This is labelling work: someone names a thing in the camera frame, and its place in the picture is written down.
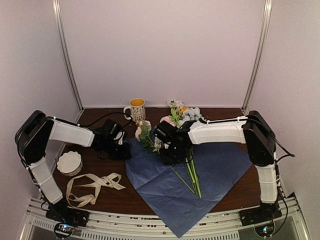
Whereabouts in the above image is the scalloped white bowl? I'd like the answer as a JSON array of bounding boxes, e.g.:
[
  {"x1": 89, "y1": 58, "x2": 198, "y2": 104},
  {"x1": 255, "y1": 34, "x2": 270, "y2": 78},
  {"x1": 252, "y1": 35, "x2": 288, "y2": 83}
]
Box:
[{"x1": 57, "y1": 151, "x2": 83, "y2": 177}]

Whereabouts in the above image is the right vertical aluminium rail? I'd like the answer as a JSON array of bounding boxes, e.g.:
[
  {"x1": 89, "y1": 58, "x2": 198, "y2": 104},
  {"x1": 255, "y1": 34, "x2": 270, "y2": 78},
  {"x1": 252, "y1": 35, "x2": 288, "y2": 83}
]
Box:
[{"x1": 241, "y1": 0, "x2": 273, "y2": 114}]

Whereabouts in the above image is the blue tissue paper sheet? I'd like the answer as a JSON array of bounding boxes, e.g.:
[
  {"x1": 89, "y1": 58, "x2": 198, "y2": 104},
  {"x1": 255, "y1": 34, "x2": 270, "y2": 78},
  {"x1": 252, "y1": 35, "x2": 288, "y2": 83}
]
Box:
[{"x1": 125, "y1": 138, "x2": 252, "y2": 238}]

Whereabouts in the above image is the cream printed ribbon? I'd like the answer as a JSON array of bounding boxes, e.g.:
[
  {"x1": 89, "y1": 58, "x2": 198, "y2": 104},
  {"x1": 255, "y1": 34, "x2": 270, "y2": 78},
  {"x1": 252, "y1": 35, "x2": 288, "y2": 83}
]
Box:
[{"x1": 66, "y1": 172, "x2": 126, "y2": 209}]

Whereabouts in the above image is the white hydrangea fake flower bunch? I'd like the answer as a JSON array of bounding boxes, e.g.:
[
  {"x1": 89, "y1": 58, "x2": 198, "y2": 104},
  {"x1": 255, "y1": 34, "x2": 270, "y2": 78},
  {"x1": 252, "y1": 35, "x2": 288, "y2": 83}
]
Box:
[{"x1": 153, "y1": 137, "x2": 165, "y2": 155}]

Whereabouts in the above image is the orange fake flower stem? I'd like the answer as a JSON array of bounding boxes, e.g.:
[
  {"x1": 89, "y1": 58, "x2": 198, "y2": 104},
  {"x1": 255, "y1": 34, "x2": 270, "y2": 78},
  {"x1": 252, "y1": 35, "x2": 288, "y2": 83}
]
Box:
[{"x1": 179, "y1": 107, "x2": 189, "y2": 114}]

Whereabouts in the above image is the floral mug yellow inside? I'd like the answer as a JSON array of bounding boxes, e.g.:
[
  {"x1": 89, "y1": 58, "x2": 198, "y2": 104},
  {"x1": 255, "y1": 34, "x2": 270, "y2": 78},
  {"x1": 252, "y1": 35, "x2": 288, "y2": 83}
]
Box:
[{"x1": 123, "y1": 98, "x2": 146, "y2": 122}]

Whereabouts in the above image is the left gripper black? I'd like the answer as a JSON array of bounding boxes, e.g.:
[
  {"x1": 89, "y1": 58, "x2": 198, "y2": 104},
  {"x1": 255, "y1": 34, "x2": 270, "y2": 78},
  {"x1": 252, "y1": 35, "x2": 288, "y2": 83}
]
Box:
[{"x1": 103, "y1": 138, "x2": 132, "y2": 160}]

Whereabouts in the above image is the pink fake flower stem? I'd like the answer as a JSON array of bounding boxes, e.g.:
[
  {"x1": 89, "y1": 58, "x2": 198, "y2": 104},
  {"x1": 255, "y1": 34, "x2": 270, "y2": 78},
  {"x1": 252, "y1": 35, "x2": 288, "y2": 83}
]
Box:
[{"x1": 159, "y1": 115, "x2": 177, "y2": 127}]

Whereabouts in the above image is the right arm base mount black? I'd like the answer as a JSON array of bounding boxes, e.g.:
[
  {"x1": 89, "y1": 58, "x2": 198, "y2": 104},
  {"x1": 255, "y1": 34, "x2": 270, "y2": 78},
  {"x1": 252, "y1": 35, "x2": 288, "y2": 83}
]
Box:
[{"x1": 239, "y1": 200, "x2": 282, "y2": 227}]

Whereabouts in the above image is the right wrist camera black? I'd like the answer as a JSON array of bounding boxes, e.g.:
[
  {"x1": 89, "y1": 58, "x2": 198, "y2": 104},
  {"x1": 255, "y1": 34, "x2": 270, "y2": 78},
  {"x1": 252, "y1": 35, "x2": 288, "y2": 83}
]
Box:
[{"x1": 153, "y1": 121, "x2": 178, "y2": 144}]

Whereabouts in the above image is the vertical aluminium rail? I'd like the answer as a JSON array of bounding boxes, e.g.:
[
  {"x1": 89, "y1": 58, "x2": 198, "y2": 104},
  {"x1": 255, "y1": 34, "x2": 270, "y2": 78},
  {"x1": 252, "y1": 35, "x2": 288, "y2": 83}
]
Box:
[
  {"x1": 241, "y1": 0, "x2": 273, "y2": 114},
  {"x1": 52, "y1": 0, "x2": 84, "y2": 111}
]

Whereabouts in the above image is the white small fake flower stem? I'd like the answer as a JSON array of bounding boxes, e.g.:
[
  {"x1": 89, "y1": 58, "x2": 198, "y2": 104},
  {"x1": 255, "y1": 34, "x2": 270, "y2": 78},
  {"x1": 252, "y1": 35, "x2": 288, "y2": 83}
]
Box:
[{"x1": 166, "y1": 99, "x2": 184, "y2": 126}]

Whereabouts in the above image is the front aluminium frame rail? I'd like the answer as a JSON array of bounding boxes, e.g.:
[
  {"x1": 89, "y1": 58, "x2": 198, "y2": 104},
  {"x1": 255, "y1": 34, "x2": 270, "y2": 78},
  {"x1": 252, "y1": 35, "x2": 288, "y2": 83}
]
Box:
[{"x1": 19, "y1": 197, "x2": 310, "y2": 240}]

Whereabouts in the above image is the left vertical aluminium rail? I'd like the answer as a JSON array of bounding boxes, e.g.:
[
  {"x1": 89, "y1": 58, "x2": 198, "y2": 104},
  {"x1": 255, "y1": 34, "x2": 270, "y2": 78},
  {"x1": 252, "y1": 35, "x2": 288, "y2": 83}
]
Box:
[{"x1": 52, "y1": 0, "x2": 84, "y2": 111}]

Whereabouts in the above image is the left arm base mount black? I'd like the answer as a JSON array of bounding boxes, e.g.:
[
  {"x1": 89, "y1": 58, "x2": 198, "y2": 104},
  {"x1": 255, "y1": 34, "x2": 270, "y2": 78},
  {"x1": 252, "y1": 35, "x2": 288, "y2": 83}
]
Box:
[{"x1": 40, "y1": 197, "x2": 90, "y2": 240}]

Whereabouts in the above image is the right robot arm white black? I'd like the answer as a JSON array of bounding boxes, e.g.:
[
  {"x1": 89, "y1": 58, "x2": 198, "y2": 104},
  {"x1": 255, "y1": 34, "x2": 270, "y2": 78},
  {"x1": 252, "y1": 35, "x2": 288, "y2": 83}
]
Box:
[{"x1": 153, "y1": 110, "x2": 295, "y2": 221}]

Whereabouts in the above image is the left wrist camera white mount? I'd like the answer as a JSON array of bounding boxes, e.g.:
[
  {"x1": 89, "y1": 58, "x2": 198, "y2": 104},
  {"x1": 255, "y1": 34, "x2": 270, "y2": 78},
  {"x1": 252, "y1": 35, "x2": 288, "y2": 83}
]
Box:
[{"x1": 113, "y1": 131, "x2": 125, "y2": 145}]

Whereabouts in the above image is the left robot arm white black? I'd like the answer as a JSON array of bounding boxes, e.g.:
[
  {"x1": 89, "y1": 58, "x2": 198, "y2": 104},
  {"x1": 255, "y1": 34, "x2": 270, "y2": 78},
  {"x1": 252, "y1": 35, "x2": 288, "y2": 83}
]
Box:
[{"x1": 14, "y1": 110, "x2": 132, "y2": 222}]

